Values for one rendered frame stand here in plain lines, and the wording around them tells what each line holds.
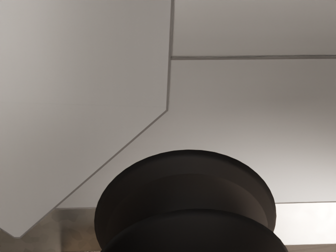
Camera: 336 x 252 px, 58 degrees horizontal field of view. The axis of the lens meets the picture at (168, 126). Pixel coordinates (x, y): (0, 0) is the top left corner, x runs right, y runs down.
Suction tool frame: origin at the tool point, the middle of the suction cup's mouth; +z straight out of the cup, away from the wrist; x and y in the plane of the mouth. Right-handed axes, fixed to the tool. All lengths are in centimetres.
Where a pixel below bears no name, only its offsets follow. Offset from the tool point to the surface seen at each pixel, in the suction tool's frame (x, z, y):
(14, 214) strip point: 7.3, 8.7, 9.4
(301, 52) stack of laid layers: -2.0, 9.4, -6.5
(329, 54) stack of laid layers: -1.9, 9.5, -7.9
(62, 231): 25.7, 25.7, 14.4
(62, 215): 23.0, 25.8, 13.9
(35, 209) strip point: 7.0, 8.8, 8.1
